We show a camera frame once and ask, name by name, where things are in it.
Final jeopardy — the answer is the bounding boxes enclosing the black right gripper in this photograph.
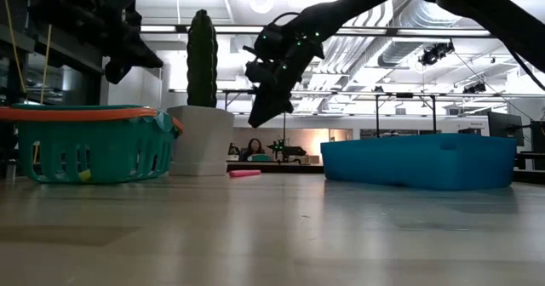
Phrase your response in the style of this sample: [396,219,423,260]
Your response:
[242,11,325,129]

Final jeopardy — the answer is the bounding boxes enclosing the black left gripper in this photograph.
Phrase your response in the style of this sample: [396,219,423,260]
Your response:
[95,0,164,85]

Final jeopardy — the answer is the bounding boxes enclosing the bright pink pen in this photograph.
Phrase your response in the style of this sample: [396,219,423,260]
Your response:
[229,169,263,179]

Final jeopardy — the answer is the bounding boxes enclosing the green cactus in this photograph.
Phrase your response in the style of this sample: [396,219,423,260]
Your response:
[186,9,220,109]

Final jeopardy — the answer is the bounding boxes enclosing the white hexagonal plant pot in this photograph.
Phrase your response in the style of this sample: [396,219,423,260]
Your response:
[166,105,236,177]

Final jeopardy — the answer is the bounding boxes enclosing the green basket with orange handles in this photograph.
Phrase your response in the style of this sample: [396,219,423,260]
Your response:
[0,103,187,185]

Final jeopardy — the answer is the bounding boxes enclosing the person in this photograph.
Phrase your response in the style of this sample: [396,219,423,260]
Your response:
[238,137,268,163]

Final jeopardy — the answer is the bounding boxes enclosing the blue plastic bin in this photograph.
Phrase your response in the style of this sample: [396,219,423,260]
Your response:
[319,133,518,192]

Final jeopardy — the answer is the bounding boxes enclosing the black track spotlight cluster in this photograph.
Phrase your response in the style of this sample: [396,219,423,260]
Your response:
[417,41,456,67]
[462,81,487,94]

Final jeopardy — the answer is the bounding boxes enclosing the overhead light bar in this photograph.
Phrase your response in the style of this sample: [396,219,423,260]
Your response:
[140,24,495,38]

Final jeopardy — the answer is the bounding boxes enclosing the black computer monitor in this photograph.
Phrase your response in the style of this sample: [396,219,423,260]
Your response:
[486,111,525,147]

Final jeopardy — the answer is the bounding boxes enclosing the yellow power cable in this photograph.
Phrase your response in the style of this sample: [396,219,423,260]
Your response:
[39,24,53,105]

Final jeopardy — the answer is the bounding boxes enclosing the white ring light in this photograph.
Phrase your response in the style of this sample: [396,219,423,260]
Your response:
[249,0,275,15]

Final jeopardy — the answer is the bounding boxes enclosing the black background frame stand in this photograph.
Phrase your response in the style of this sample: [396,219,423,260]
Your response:
[221,88,439,140]

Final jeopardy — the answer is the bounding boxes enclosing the yellow hanging cord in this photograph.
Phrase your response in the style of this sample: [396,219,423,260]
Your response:
[2,0,27,94]

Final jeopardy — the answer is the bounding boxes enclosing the silver ventilation duct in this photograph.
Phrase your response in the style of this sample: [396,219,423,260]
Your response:
[376,0,465,68]

